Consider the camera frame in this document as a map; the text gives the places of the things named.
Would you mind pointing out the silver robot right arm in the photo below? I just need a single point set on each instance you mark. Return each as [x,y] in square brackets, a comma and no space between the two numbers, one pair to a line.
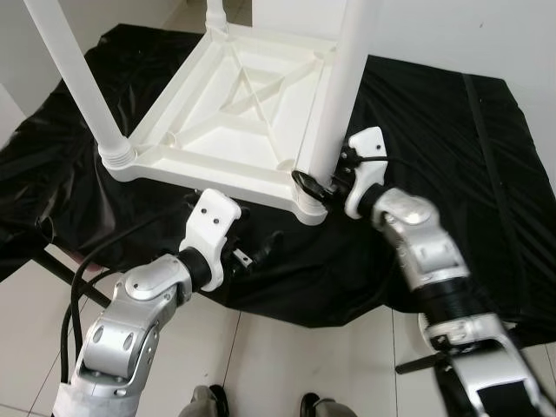
[417,243]

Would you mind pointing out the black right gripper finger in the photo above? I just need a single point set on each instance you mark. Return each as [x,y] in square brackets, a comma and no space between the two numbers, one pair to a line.
[308,189]

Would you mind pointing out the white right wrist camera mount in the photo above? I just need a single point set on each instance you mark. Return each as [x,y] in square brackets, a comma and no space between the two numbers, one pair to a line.
[369,148]

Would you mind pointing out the white plastic children table top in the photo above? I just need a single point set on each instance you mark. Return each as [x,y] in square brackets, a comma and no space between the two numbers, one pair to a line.
[243,113]

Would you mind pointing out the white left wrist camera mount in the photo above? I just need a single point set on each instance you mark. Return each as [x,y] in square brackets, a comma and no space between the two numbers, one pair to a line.
[211,217]

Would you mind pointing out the grey robot right leg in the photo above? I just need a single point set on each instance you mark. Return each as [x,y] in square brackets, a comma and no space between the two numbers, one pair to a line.
[321,407]

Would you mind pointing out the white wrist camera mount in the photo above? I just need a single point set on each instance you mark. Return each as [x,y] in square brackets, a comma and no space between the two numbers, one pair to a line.
[211,217]
[369,148]

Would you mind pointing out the black table cloth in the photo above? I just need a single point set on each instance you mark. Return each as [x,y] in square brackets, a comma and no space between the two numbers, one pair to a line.
[452,174]

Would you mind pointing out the grey robot leg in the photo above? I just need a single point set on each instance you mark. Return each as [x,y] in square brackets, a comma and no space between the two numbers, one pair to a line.
[321,407]
[208,401]

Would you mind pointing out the grey robot left leg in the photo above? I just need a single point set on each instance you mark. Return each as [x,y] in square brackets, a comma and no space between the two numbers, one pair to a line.
[208,401]

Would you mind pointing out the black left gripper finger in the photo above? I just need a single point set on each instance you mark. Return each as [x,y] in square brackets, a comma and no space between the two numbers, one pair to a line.
[239,211]
[266,245]

